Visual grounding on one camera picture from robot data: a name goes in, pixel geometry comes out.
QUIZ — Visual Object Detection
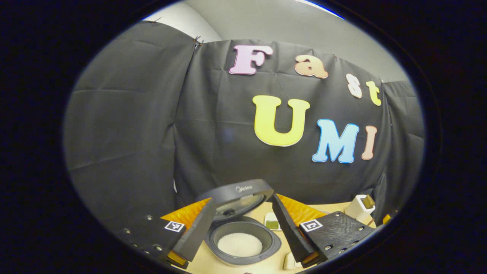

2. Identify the white divided bean dish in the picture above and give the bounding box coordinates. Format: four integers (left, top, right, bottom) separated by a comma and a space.
264, 212, 283, 231

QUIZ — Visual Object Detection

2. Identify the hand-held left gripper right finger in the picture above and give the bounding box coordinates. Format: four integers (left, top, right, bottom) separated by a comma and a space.
272, 193, 375, 269

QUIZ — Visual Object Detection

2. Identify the black and silver rice cooker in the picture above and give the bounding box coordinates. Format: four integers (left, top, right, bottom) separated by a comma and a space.
195, 179, 282, 266

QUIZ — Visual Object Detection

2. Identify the white utensil holder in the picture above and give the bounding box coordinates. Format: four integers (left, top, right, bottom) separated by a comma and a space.
344, 194, 376, 224

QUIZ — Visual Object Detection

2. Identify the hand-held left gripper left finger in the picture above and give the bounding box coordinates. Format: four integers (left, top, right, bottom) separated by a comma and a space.
114, 197, 217, 269

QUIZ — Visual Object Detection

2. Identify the black backdrop cloth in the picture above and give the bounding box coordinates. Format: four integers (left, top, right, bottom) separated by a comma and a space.
63, 21, 425, 229

